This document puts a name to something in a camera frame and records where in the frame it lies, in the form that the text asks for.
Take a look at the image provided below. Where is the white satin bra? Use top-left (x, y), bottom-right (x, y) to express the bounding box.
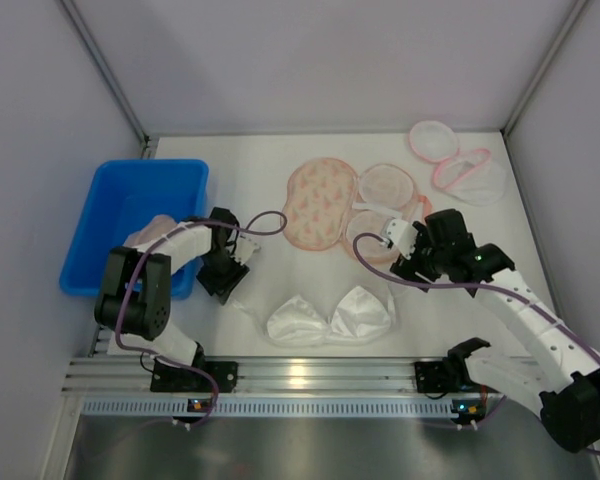
top-left (230, 285), bottom-right (397, 348)

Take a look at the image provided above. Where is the floral orange laundry bag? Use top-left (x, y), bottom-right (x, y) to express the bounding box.
top-left (283, 157), bottom-right (433, 255)

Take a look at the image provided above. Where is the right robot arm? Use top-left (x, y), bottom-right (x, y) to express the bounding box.
top-left (383, 209), bottom-right (600, 453)

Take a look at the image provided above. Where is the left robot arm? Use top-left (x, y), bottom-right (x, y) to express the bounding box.
top-left (94, 207), bottom-right (249, 370)

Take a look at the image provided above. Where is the pink bra in bin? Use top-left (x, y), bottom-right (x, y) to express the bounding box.
top-left (124, 214), bottom-right (177, 248)

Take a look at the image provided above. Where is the pink trimmed mesh laundry bag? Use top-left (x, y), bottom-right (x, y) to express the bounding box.
top-left (407, 120), bottom-right (507, 207)

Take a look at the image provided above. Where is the blue plastic bin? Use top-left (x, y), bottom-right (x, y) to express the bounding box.
top-left (59, 159), bottom-right (209, 297)

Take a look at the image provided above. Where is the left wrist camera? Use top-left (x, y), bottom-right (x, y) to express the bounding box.
top-left (232, 236), bottom-right (260, 265)

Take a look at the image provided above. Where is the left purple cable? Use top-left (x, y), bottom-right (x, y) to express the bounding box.
top-left (114, 210), bottom-right (287, 426)

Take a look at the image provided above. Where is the purple cable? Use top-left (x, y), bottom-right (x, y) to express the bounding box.
top-left (353, 232), bottom-right (600, 456)
top-left (114, 210), bottom-right (287, 426)

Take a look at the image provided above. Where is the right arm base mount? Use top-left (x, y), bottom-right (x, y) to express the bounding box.
top-left (413, 359), bottom-right (502, 395)

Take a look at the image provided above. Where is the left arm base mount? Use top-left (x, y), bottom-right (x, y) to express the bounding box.
top-left (149, 361), bottom-right (239, 393)

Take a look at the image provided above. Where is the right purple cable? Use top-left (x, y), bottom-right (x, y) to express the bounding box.
top-left (353, 232), bottom-right (600, 456)

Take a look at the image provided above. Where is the aluminium mounting rail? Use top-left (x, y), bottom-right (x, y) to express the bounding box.
top-left (62, 309), bottom-right (600, 419)

